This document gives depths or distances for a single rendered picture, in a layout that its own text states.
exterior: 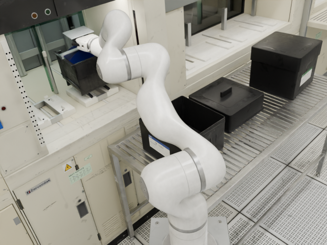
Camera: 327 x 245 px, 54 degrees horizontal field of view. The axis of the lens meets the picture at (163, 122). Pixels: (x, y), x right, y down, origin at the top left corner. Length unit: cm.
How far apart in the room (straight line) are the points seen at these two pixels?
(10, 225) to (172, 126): 95
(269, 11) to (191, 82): 113
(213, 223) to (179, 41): 93
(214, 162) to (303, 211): 154
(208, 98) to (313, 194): 113
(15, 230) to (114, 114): 68
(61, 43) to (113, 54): 136
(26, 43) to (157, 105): 147
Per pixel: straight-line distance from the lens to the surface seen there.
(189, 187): 81
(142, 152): 150
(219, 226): 121
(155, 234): 120
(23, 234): 164
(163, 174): 79
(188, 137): 86
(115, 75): 97
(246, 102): 164
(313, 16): 296
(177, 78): 176
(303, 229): 223
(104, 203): 182
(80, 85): 164
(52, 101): 176
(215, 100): 165
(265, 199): 233
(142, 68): 98
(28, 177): 147
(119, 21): 105
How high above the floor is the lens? 174
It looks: 36 degrees down
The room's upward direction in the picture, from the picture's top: 5 degrees counter-clockwise
